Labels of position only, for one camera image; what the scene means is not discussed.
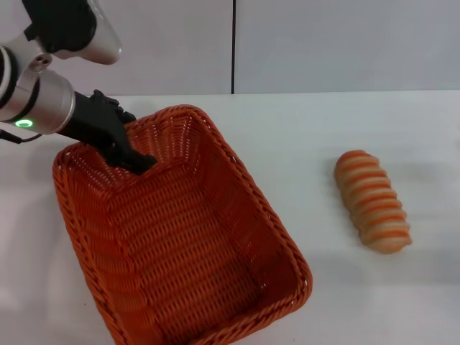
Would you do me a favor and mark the orange woven plastic basket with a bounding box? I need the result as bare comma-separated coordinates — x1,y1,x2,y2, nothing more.
52,103,313,345

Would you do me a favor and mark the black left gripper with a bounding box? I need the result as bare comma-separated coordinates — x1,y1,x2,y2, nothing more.
59,89,158,176

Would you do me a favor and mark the thin black cable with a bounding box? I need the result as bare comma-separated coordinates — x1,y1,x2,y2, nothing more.
0,129,41,144

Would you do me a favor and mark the orange striped bread roll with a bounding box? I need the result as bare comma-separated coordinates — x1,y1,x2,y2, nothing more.
334,150,413,255

